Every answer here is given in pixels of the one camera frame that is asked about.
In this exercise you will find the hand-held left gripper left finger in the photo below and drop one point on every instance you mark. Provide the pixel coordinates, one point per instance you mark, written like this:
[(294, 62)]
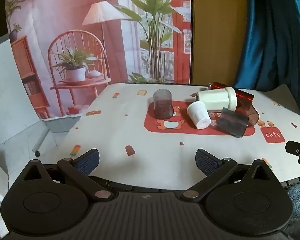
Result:
[(88, 162)]

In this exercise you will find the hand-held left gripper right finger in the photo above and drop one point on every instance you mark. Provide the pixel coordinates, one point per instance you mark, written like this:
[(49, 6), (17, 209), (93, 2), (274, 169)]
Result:
[(206, 162)]

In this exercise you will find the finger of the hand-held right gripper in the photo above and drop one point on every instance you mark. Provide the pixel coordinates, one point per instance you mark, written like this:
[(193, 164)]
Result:
[(293, 148)]

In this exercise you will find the dark grey transparent cup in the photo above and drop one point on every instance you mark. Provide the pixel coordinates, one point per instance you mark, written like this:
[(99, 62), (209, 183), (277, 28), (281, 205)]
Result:
[(231, 123)]

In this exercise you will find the small white ribbed cup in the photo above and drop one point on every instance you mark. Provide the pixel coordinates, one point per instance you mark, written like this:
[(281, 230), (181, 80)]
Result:
[(198, 115)]

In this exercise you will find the brown transparent cup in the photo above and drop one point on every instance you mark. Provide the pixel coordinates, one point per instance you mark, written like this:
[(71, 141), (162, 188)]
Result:
[(248, 113)]

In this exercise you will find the large white cup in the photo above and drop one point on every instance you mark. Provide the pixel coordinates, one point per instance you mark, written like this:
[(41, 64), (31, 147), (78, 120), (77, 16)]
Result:
[(216, 99)]

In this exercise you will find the red transparent cup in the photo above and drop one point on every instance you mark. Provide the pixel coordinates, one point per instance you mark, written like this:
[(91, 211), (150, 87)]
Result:
[(240, 93)]

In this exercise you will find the printed bear tablecloth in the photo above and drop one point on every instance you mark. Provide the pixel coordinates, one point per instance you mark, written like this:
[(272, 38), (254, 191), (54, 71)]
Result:
[(130, 135)]

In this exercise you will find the metal leg with caster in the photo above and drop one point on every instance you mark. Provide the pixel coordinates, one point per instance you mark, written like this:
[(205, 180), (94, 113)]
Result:
[(41, 141)]

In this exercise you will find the white panel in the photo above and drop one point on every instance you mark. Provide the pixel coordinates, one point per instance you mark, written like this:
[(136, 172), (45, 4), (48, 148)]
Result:
[(12, 97)]

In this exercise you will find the blue curtain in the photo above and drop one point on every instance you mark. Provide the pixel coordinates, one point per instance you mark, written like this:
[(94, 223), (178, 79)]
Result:
[(270, 35)]

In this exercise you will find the printed room backdrop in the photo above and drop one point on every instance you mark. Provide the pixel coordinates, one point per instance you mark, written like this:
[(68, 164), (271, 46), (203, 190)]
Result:
[(90, 42)]

